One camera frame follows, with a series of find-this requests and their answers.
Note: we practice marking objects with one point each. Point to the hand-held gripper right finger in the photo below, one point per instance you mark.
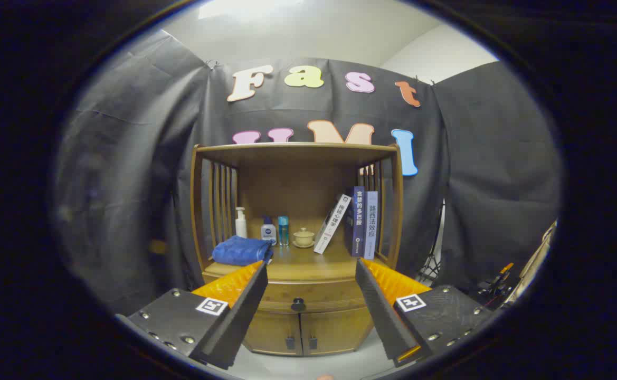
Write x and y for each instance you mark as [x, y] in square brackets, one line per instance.
[382, 311]

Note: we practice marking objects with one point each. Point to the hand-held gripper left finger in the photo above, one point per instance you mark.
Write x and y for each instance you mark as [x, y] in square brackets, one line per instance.
[239, 322]

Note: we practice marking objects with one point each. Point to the black drawer knob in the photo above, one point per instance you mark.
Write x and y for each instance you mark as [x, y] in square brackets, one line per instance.
[298, 304]

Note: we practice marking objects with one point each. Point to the wooden drawer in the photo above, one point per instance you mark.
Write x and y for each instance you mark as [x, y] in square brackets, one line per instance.
[313, 293]

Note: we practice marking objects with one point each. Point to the wooden cabinet door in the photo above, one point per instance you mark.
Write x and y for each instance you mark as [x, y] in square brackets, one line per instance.
[340, 327]
[271, 330]

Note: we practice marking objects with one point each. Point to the wooden countertop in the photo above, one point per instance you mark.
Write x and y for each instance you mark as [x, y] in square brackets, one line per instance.
[308, 264]

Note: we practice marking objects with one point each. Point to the wooden cabinet with open shelf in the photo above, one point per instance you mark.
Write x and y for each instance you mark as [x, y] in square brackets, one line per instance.
[297, 184]

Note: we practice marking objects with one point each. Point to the black tripod stand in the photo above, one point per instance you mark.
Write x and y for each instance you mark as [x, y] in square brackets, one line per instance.
[432, 269]

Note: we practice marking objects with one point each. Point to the blue folded towel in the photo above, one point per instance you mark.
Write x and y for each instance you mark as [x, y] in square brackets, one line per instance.
[239, 250]

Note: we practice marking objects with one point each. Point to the pale lavender book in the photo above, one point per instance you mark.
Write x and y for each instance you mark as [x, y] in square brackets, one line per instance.
[371, 227]

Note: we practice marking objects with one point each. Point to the dark blue book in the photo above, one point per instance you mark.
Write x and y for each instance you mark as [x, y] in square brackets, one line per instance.
[358, 221]

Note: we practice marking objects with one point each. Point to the white bottle with blue cap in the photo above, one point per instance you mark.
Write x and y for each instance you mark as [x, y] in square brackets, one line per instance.
[268, 232]

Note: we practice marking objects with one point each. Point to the white pump bottle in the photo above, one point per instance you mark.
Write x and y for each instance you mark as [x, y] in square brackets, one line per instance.
[241, 227]

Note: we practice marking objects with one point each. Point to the white book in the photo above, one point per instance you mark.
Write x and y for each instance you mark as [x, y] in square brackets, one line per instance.
[332, 224]

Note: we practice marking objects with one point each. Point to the clear blue bottle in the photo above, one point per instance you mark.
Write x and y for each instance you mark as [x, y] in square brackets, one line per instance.
[283, 229]

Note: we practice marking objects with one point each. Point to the beige lidded teacup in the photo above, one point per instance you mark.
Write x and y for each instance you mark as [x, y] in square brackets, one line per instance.
[303, 237]

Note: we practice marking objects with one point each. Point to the black device with orange part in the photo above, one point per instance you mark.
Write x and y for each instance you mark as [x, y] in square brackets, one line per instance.
[498, 287]

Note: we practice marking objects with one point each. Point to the black backdrop cloth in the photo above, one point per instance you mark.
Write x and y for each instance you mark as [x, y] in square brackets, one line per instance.
[129, 184]

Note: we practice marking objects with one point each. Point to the beige curved frame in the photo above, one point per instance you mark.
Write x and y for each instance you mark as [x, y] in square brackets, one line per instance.
[538, 258]

